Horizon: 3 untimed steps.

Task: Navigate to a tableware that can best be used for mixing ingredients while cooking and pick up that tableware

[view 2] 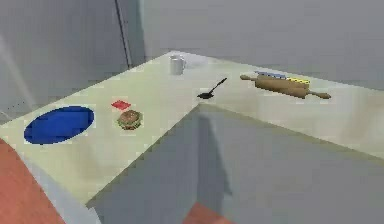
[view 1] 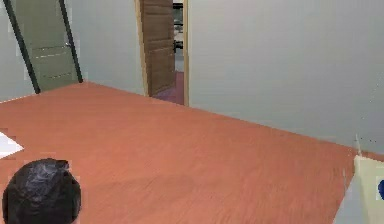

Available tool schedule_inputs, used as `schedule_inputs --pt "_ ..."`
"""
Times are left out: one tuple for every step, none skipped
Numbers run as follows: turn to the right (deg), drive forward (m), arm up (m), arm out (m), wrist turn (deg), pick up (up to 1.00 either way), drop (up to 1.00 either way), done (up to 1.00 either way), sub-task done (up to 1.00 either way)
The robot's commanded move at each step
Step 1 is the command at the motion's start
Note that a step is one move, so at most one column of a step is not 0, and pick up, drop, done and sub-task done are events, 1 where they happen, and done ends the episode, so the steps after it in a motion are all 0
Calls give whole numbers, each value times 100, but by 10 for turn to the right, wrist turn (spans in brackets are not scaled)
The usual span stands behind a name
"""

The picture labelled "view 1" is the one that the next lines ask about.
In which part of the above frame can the cream cabinet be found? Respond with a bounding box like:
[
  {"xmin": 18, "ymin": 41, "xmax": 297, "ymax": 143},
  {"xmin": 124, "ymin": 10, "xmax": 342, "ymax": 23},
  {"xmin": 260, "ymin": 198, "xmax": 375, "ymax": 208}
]
[{"xmin": 333, "ymin": 155, "xmax": 384, "ymax": 224}]

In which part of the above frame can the olive green room door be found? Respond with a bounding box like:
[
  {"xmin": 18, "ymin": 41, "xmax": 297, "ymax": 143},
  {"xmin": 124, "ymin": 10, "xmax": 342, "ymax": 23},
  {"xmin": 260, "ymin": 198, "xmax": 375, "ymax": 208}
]
[{"xmin": 3, "ymin": 0, "xmax": 84, "ymax": 94}]

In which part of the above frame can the white flat object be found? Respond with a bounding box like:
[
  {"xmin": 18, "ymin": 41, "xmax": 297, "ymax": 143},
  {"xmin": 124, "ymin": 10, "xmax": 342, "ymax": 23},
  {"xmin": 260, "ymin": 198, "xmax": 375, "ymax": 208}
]
[{"xmin": 0, "ymin": 131, "xmax": 24, "ymax": 159}]

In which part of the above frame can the brown wooden room door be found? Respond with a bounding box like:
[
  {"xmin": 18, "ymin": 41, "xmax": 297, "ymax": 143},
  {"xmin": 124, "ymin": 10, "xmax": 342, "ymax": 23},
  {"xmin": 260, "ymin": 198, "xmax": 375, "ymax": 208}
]
[{"xmin": 139, "ymin": 0, "xmax": 177, "ymax": 98}]

